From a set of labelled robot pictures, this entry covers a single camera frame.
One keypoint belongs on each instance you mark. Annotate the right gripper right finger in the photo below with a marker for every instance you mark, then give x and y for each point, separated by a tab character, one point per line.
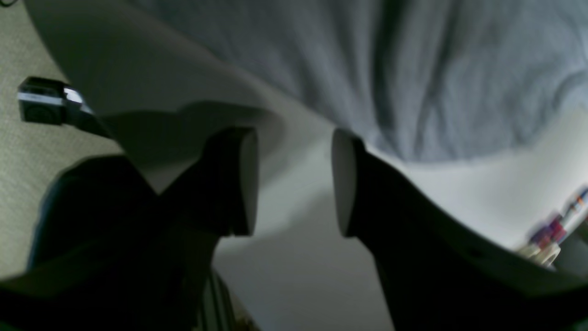
436	274

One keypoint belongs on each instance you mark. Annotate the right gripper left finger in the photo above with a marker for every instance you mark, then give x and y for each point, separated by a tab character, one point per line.
110	254

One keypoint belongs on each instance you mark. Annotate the grey T-shirt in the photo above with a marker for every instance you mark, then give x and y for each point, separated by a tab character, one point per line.
426	81

